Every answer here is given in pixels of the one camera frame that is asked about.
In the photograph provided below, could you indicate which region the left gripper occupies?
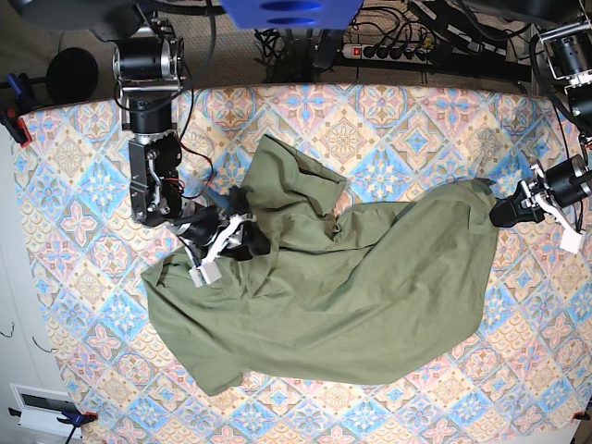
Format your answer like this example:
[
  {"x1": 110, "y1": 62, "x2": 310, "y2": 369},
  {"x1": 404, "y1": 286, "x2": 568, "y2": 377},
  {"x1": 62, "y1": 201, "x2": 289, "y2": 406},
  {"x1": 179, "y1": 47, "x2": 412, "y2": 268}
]
[{"x1": 489, "y1": 154, "x2": 591, "y2": 254}]

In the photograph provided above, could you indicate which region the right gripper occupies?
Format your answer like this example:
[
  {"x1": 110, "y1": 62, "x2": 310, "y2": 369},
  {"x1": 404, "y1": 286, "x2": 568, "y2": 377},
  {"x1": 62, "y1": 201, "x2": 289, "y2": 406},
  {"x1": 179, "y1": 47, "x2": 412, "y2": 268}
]
[{"x1": 178, "y1": 205, "x2": 271, "y2": 288}]

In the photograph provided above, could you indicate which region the green t-shirt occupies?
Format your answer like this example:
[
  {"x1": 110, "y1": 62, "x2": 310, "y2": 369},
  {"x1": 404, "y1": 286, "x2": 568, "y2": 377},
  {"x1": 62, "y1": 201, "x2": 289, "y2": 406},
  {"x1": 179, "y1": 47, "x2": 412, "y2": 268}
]
[{"x1": 142, "y1": 136, "x2": 498, "y2": 396}]

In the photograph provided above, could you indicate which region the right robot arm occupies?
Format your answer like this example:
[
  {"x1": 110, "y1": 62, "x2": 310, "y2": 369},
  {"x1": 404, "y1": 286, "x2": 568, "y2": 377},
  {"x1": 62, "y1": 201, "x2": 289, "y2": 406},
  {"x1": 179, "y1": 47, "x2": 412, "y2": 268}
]
[{"x1": 10, "y1": 1, "x2": 270, "y2": 287}]

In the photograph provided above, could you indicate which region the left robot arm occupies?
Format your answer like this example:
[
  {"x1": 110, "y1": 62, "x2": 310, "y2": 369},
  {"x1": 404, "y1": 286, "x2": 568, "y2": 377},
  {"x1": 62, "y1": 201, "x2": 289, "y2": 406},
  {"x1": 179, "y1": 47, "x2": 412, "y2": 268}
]
[{"x1": 489, "y1": 12, "x2": 591, "y2": 253}]

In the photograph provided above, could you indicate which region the patterned tablecloth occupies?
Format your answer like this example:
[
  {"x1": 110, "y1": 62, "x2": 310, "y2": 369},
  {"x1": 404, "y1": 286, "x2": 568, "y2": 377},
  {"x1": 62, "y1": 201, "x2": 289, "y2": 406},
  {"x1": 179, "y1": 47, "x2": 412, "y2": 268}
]
[{"x1": 11, "y1": 85, "x2": 591, "y2": 443}]

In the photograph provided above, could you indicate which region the white power strip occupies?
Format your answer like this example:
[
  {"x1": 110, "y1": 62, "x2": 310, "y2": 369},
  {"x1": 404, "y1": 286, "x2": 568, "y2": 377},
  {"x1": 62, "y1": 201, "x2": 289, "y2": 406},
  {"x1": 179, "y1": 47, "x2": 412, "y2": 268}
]
[{"x1": 341, "y1": 43, "x2": 428, "y2": 62}]

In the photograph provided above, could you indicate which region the red clamp lower right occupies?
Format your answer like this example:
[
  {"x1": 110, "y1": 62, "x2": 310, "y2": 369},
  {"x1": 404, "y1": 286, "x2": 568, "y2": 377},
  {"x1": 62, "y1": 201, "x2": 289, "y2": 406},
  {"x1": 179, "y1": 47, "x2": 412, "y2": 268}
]
[{"x1": 573, "y1": 412, "x2": 591, "y2": 421}]

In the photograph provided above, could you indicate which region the blue clamp lower left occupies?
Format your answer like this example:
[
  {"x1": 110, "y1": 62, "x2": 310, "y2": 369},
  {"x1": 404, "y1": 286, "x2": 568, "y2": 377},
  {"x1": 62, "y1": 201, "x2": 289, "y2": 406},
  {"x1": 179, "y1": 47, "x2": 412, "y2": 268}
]
[{"x1": 8, "y1": 408, "x2": 98, "y2": 443}]

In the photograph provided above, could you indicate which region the blue clamp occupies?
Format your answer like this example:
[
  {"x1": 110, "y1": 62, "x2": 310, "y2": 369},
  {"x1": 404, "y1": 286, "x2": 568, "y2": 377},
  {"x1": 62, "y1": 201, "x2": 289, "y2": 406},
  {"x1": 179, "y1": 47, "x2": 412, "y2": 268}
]
[
  {"x1": 1, "y1": 73, "x2": 31, "y2": 147},
  {"x1": 8, "y1": 408, "x2": 98, "y2": 443}
]

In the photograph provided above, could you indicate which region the blue clamp upper left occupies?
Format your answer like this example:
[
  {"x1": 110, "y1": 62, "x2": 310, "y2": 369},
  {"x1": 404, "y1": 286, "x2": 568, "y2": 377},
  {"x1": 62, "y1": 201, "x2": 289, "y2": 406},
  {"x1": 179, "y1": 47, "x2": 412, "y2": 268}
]
[{"x1": 1, "y1": 73, "x2": 31, "y2": 147}]

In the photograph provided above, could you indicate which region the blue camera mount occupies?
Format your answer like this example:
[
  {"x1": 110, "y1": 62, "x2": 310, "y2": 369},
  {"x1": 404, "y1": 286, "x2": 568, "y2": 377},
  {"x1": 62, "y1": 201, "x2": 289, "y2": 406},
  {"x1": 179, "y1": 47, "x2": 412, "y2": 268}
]
[{"x1": 220, "y1": 0, "x2": 363, "y2": 30}]

